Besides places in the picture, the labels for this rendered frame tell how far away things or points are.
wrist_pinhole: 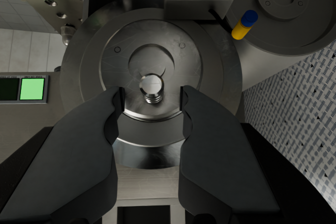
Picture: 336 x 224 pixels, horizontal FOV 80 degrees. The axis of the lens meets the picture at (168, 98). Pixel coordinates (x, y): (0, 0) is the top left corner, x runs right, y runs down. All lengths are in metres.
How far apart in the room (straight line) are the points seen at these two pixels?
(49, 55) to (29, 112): 2.41
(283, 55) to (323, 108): 0.09
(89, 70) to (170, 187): 0.38
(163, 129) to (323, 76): 0.18
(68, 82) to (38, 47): 2.87
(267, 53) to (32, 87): 0.51
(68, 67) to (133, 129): 0.07
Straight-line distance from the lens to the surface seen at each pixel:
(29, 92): 0.58
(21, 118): 0.59
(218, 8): 0.17
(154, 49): 0.15
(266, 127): 0.36
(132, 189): 0.51
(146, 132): 0.15
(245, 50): 0.20
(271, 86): 0.35
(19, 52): 3.08
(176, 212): 0.53
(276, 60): 0.21
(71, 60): 0.18
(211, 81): 0.16
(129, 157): 0.16
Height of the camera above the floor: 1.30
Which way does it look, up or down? 10 degrees down
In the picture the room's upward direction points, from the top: 179 degrees clockwise
